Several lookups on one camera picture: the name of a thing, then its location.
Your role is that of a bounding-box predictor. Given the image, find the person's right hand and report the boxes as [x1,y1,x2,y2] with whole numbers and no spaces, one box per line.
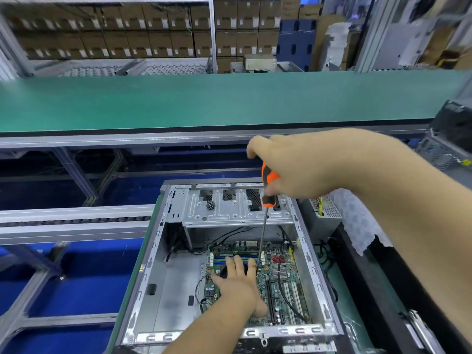
[245,128,392,201]

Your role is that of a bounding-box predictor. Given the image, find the person's left hand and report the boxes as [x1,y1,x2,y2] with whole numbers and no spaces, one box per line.
[211,255,270,319]

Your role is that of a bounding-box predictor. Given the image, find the green RAM stick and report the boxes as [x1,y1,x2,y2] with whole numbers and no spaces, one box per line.
[208,247,261,261]

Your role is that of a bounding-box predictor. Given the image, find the green motherboard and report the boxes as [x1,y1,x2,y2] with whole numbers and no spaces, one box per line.
[196,239,314,326]

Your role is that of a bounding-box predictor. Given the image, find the grey power supply unit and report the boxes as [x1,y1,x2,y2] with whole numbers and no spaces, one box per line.
[301,195,345,245]

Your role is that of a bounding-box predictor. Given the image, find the orange handled screwdriver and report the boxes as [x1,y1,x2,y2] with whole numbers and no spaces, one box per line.
[257,163,282,270]

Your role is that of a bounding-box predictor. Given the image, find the black and silver computer case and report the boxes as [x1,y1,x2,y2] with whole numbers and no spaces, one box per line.
[114,179,348,354]

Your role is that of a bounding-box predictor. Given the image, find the person's left forearm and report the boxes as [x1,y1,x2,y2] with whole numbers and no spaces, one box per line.
[162,297,256,354]

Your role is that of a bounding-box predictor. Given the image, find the person's right forearm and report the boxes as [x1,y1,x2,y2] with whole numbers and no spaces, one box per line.
[361,140,472,351]

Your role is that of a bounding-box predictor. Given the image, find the grey computer tower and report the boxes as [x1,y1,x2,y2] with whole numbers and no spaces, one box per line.
[416,99,472,171]

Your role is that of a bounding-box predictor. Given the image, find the white bubble wrap bag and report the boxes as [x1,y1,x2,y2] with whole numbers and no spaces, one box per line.
[329,189,385,257]

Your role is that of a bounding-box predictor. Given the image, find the green conveyor belt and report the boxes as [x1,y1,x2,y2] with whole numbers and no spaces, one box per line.
[0,70,472,136]

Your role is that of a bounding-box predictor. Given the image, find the stack of cardboard boxes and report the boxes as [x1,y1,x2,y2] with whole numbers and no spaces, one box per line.
[0,0,325,71]

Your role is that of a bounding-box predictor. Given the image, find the aluminium roller conveyor rail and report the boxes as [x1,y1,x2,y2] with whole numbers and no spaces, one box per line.
[0,205,156,246]

